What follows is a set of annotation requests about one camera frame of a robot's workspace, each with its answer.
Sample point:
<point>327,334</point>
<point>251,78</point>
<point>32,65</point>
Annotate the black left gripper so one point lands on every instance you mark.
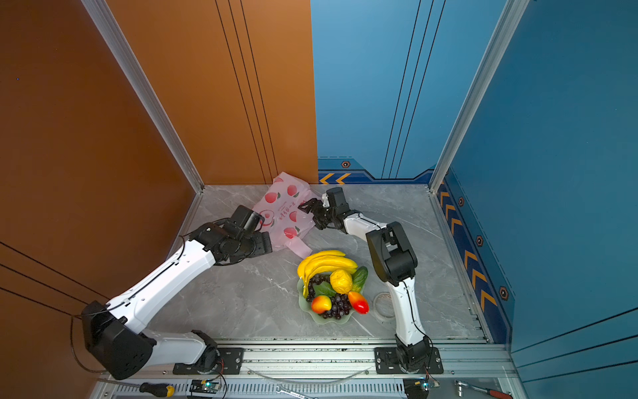
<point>265,245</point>

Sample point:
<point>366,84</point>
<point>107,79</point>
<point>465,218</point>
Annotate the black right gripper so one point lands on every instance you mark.
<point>313,203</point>

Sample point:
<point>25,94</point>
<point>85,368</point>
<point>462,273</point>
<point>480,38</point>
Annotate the pink printed plastic bag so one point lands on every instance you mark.
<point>285,222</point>

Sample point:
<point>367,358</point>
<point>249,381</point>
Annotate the yellow banana bunch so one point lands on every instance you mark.
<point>323,262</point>

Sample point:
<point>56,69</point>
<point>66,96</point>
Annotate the yellow lemon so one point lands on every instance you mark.
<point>341,281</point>

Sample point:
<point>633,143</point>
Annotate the red yellow mango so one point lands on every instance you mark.
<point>321,304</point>

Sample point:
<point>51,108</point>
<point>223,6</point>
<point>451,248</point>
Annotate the small red orange mango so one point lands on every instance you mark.
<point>358,302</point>

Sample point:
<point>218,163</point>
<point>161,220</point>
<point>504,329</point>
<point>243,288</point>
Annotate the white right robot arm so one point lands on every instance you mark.
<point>394,261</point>

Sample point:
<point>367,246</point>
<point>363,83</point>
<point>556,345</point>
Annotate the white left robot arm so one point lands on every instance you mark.
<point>117,334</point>

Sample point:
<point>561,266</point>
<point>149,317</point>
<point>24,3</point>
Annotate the dark purple grape bunch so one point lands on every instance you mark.
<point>317,280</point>

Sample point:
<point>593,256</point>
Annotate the light green fruit plate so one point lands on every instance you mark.
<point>338,316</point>

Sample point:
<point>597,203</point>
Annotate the clear tape roll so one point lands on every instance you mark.
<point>383,308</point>

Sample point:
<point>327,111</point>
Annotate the green circuit board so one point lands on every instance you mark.
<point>205,388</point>

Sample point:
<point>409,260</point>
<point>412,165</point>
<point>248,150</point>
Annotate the yellow black screwdriver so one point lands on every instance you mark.
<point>161,390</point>

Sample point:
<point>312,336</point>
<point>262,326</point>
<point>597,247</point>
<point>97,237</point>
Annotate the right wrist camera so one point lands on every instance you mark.
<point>337,201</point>

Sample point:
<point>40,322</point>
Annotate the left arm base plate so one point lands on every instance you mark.
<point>226,361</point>

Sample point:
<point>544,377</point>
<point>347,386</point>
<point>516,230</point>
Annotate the aluminium front rail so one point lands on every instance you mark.
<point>340,368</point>

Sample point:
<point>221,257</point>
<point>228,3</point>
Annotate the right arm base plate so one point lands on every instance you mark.
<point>387,362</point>

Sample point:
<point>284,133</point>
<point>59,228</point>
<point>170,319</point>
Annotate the red handled screwdriver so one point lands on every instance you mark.
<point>461,387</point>

